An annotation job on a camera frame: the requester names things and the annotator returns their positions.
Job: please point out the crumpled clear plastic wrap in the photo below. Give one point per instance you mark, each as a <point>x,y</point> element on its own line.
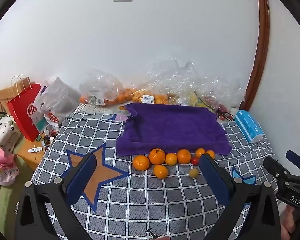
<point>190,80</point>

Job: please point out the wooden nightstand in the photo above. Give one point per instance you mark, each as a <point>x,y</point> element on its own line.
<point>27,155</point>

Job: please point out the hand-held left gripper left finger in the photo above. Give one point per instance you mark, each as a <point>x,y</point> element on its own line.
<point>81,177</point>

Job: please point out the red paper bag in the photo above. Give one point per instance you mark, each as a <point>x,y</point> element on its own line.
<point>25,112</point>

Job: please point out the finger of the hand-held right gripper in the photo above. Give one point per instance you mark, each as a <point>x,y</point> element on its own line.
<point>275,167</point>
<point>296,159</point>

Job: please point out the bunch of red cherry tomatoes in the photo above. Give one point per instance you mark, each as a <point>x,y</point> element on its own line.
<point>220,107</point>

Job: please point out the wooden headboard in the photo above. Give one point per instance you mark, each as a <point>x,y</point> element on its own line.
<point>0,96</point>

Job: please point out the labelled bag of small oranges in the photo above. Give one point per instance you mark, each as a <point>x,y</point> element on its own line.
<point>140,96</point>

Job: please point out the grey checkered star blanket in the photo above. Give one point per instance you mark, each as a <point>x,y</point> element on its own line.
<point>140,200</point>

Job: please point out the yellow cherry tomato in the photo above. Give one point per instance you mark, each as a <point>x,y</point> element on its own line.
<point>193,173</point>

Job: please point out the red cherry tomato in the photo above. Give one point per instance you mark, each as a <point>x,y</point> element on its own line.
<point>195,160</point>

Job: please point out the white tube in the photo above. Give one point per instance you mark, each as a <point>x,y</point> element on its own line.
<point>36,150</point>

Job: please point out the orange with green stem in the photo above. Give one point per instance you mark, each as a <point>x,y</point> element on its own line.
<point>157,156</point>

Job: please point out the purple towel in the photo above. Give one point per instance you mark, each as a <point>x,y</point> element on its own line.
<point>172,127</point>

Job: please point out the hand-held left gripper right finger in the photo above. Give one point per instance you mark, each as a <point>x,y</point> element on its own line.
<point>213,180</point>

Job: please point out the small toiletry bottles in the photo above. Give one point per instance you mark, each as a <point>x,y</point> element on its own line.
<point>47,136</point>

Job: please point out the brown wooden door frame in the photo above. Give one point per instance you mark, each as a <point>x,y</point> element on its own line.
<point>262,42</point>

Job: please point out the small white box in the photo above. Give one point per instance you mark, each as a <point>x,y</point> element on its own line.
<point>234,110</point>

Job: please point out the pink clothing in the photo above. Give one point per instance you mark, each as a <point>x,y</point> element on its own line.
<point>2,165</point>

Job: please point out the small orange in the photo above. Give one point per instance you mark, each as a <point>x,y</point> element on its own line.
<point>211,153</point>
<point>200,152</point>

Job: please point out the white plastic bag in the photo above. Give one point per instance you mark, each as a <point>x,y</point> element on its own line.
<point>55,100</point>

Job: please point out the white floral cloth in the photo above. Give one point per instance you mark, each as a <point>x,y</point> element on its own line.
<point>5,132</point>

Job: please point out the yellow fruit pack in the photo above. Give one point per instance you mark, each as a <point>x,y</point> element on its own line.
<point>192,98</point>

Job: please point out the printed paper sheet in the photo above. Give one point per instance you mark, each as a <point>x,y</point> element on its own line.
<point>100,108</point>

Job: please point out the blue tissue pack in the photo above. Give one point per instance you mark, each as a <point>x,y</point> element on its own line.
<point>248,126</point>

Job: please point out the green bedsheet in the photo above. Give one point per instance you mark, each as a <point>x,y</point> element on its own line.
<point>2,205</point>

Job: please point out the person's right hand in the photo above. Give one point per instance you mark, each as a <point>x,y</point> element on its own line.
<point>288,220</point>

